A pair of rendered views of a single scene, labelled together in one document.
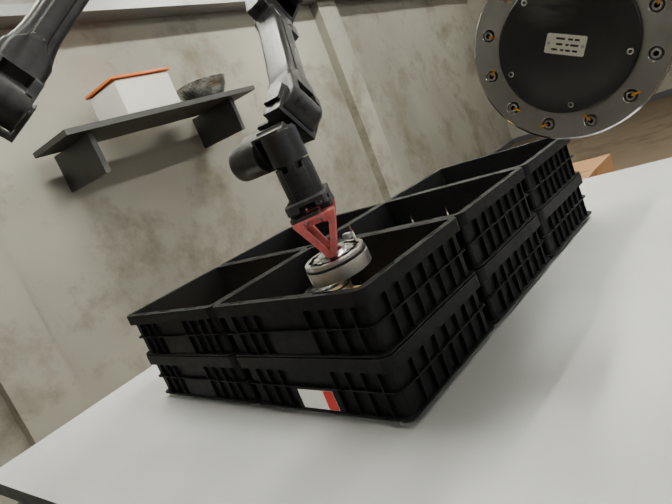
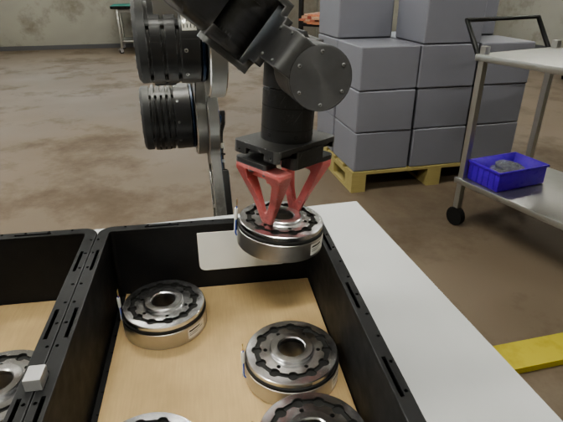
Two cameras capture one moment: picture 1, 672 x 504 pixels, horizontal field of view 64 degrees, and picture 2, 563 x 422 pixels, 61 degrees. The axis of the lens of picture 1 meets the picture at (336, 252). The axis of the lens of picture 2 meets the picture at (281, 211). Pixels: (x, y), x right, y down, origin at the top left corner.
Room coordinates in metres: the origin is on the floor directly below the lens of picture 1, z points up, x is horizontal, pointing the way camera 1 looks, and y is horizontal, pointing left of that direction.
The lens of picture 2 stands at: (1.24, 0.29, 1.23)
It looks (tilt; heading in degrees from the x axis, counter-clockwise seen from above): 26 degrees down; 214
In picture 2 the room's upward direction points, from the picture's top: straight up
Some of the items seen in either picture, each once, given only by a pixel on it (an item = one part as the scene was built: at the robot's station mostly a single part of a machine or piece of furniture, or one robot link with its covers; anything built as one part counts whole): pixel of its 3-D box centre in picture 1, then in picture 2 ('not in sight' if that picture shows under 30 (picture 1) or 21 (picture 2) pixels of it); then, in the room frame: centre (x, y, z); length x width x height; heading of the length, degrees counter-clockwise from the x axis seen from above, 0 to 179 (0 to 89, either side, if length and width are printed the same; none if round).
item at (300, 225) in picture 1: (320, 227); (289, 178); (0.81, 0.01, 1.02); 0.07 x 0.07 x 0.09; 83
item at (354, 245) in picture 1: (334, 254); (281, 219); (0.82, 0.00, 0.97); 0.10 x 0.10 x 0.01
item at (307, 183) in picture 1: (301, 184); (287, 120); (0.82, 0.01, 1.09); 0.10 x 0.07 x 0.07; 173
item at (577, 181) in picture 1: (494, 227); not in sight; (1.37, -0.42, 0.76); 0.40 x 0.30 x 0.12; 43
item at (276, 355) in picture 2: not in sight; (291, 348); (0.90, 0.07, 0.86); 0.05 x 0.05 x 0.01
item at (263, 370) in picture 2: not in sight; (291, 352); (0.90, 0.07, 0.86); 0.10 x 0.10 x 0.01
